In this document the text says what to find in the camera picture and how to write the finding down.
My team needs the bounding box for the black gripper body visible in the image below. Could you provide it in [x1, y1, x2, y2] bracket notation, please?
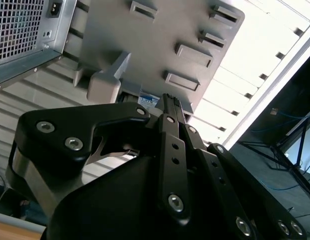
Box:
[46, 154, 236, 240]

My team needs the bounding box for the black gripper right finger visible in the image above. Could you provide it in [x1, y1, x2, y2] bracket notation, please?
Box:
[172, 96, 308, 240]

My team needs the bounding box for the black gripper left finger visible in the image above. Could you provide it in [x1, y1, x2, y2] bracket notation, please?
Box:
[6, 93, 193, 226]

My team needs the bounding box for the hard disk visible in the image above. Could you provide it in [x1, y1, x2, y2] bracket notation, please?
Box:
[119, 84, 162, 109]

